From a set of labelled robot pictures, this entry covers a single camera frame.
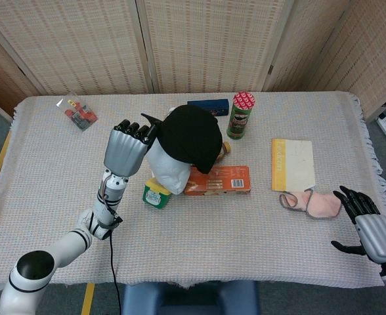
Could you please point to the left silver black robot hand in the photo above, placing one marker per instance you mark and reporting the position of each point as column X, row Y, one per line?
column 124, row 151

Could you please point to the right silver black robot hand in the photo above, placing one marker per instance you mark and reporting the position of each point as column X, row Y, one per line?
column 377, row 233

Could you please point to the black cap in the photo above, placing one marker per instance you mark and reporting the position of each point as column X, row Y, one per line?
column 189, row 138

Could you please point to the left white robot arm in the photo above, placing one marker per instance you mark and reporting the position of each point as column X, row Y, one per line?
column 71, row 239

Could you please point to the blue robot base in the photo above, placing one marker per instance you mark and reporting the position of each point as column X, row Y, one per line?
column 189, row 298

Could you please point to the white foam mannequin head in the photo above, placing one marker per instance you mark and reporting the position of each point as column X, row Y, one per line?
column 168, row 170

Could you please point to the green tub with yellow lid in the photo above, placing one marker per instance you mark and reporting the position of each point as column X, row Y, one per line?
column 155, row 197

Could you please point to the pink cloth face mask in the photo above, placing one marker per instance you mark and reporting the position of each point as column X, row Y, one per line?
column 321, row 205

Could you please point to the dark blue rectangular box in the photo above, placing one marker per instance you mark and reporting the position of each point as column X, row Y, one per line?
column 212, row 105

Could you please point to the yellow white notebook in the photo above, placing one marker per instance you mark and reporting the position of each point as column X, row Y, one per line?
column 298, row 164

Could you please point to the orange biscuit box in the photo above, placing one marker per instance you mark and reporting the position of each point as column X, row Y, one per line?
column 226, row 180

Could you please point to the woven beige folding screen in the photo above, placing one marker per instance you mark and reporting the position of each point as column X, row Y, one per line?
column 81, row 46

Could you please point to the green Pringles can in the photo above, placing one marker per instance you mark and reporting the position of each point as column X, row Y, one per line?
column 240, row 118

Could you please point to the white waffle tablecloth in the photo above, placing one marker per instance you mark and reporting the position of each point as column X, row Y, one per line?
column 212, row 236

